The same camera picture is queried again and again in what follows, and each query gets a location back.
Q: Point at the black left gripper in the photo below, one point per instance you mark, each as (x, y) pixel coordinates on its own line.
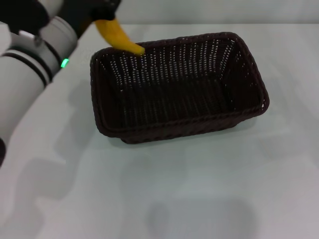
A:
(79, 12)

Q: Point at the yellow banana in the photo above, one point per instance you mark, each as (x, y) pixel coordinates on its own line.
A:
(117, 37)

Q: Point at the dark brown woven basket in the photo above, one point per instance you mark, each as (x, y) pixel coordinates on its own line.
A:
(174, 99)

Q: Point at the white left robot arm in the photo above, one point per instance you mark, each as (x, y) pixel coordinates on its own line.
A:
(25, 74)

